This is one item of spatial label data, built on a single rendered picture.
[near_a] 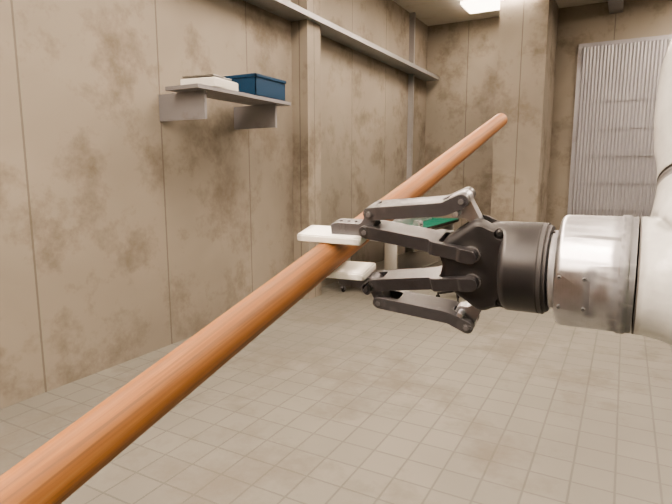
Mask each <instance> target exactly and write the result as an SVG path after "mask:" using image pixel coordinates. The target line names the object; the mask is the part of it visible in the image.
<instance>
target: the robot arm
mask: <svg viewBox="0 0 672 504"><path fill-rule="evenodd" d="M654 154H655V160H656V167H657V187H656V195H655V200H654V204H653V208H652V212H651V216H650V217H640V223H639V217H634V216H632V215H624V216H597V215H566V216H565V217H564V218H563V219H562V222H561V225H560V228H559V230H556V229H555V226H554V225H551V223H546V222H520V221H499V220H496V219H494V218H492V217H490V216H488V215H482V213H481V211H480V209H479V208H478V206H477V204H476V202H475V200H474V198H475V196H476V192H475V190H474V188H472V187H465V188H463V189H461V190H459V191H456V192H454V193H452V194H450V195H442V196H429V197H416V198H403V199H390V200H378V201H376V202H374V203H373V204H371V205H370V206H369V207H367V208H366V209H365V210H364V211H363V216H364V218H363V219H346V218H341V219H338V220H336V221H335V222H334V223H332V224H331V226H322V225H311V226H309V227H308V228H306V229H305V230H303V231H302V232H300V233H298V235H297V239H298V240H299V241H304V242H317V243H330V244H342V245H355V246H360V245H361V244H362V243H364V242H365V241H366V240H367V239H369V240H374V241H379V242H384V243H388V244H393V245H398V246H403V247H407V248H412V249H417V250H422V251H426V252H428V254H430V255H433V256H438V257H440V258H441V261H442V265H440V266H438V267H427V268H410V269H392V270H378V271H376V272H373V271H374V270H375V269H376V264H375V263H371V262H357V261H345V262H344V263H343V264H342V265H340V266H339V267H338V268H337V269H336V270H335V271H333V272H332V273H331V274H330V275H329V276H328V277H326V278H336V279H338V283H339V285H342V286H345V287H355V288H361V289H362V292H363V293H364V294H366V295H369V294H370V293H371V294H372V296H373V298H374V299H373V305H374V306H375V307H376V308H378V309H383V310H388V311H392V312H397V313H401V314H406V315H410V316H415V317H420V318H424V319H429V320H433V321H438V322H442V323H447V324H449V325H451V326H452V327H454V328H456V329H458V330H460V331H462V332H463V333H466V334H469V333H471V332H472V331H473V329H474V327H475V325H476V323H477V321H478V320H479V317H480V316H479V314H480V313H481V311H482V310H488V309H491V308H494V307H502V308H504V309H506V310H513V311H521V312H530V313H538V314H544V313H545V312H547V311H548V310H549V308H553V313H554V318H555V321H556V322H557V323H558V324H559V325H565V326H573V327H581V328H589V329H597V330H605V331H613V332H615V333H619V334H624V333H629V334H630V331H631V334H635V335H640V336H645V337H649V338H652V339H656V340H659V341H662V342H664V343H666V344H669V345H671V346H672V39H671V41H670V44H669V46H668V49H667V52H666V54H665V57H664V60H663V64H662V68H661V72H660V78H659V85H658V92H657V99H656V108H655V121H654ZM449 214H451V215H452V216H453V217H454V218H458V219H459V218H465V219H467V220H468V221H469V222H467V223H466V224H464V225H463V226H461V227H460V228H458V229H457V230H455V231H451V230H446V229H440V230H434V229H429V228H424V227H419V226H413V225H408V224H403V223H398V222H392V221H387V220H390V219H408V218H426V217H440V216H445V215H449ZM405 290H432V291H434V292H440V291H453V292H455V293H456V294H457V295H459V296H460V297H461V298H463V299H464V300H465V302H457V301H454V300H450V299H445V298H440V297H435V296H430V295H425V294H420V293H415V292H410V291H405ZM631 323H632V325H631Z"/></svg>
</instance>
